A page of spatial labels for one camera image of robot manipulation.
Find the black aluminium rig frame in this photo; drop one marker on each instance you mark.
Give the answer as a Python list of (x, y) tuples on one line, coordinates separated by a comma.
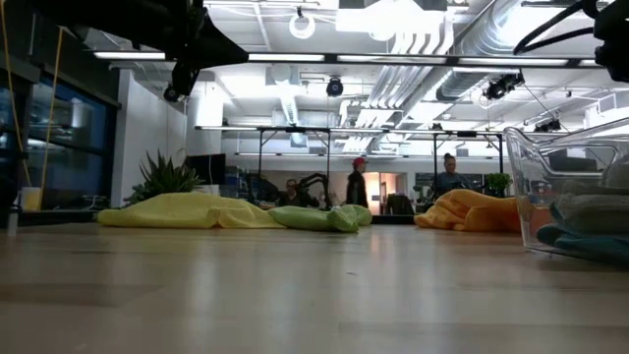
[(393, 219)]

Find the black ceiling spotlight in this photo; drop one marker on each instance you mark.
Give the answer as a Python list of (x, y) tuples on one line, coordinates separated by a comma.
[(501, 86), (548, 126)]

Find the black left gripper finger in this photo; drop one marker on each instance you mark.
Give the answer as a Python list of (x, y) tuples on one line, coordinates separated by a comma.
[(216, 49)]

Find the clear plastic bin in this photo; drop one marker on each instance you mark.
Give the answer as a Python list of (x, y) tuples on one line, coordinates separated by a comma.
[(540, 162)]

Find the black round ceiling fixture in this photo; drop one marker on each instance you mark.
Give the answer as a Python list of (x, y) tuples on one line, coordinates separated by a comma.
[(334, 87)]

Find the dark office chair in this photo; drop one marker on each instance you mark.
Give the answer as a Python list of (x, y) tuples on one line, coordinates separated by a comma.
[(400, 204)]

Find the white bottle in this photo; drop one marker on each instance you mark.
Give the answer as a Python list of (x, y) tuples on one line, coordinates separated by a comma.
[(13, 221)]

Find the black background robot arm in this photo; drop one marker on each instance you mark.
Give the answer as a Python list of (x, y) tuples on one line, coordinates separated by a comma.
[(317, 182)]

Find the person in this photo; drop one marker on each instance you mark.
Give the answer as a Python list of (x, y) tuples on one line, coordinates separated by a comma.
[(291, 192), (449, 179), (356, 187)]

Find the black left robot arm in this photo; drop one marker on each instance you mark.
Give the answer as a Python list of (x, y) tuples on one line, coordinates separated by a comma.
[(98, 19)]

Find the grey microfiber towel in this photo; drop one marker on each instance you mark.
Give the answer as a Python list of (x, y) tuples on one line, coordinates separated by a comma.
[(594, 211)]

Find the yellow microfiber towel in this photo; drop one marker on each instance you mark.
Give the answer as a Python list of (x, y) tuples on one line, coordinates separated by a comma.
[(187, 211)]

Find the small leafy potted plant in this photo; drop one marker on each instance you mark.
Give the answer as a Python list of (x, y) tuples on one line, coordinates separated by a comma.
[(498, 182)]

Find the teal microfiber towel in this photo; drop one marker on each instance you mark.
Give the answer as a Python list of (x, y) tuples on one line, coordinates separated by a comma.
[(589, 246)]

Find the black ceiling light rail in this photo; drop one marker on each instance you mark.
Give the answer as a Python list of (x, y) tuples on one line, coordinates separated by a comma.
[(331, 58)]

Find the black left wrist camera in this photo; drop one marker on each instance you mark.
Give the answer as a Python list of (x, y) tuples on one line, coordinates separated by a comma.
[(182, 78)]

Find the potted succulent plant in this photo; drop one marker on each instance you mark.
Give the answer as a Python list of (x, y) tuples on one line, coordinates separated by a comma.
[(164, 179)]

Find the orange microfiber towel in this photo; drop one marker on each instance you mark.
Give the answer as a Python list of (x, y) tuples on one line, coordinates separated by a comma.
[(467, 211)]

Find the pale yellow cup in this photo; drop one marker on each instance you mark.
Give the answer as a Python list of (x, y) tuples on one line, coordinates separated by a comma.
[(30, 199)]

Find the green microfiber towel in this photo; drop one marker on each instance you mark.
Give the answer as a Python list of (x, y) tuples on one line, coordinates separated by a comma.
[(314, 218)]

